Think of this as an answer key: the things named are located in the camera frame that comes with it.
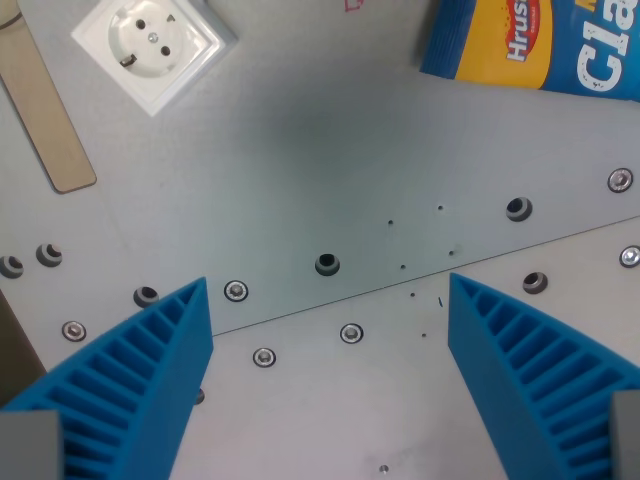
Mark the white wall power socket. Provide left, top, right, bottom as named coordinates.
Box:
left=70, top=0, right=239, bottom=118

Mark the blue yellow snack bag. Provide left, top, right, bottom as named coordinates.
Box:
left=418, top=0, right=640, bottom=104

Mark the grey rubber grommet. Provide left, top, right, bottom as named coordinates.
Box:
left=314, top=252, right=342, bottom=277
left=505, top=197, right=534, bottom=222
left=35, top=243, right=64, bottom=268
left=132, top=285, right=160, bottom=309
left=522, top=271, right=549, bottom=295
left=0, top=255, right=25, bottom=280

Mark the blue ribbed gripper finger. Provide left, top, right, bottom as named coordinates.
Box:
left=0, top=276, right=216, bottom=480
left=447, top=272, right=640, bottom=480

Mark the flat wooden strip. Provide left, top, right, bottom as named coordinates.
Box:
left=0, top=0, right=98, bottom=194

